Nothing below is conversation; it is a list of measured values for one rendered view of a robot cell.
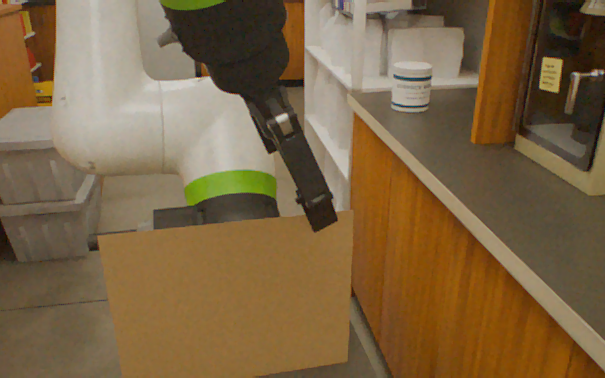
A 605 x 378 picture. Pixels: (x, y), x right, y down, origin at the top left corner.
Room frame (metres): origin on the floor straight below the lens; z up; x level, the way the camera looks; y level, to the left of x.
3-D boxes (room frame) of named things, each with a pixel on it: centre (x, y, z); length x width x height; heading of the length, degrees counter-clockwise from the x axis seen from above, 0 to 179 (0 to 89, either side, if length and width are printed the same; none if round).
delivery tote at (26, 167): (2.58, 1.32, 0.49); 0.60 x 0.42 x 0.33; 10
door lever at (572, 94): (1.13, -0.59, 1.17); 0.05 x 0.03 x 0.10; 100
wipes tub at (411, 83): (1.82, -0.37, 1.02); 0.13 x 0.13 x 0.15
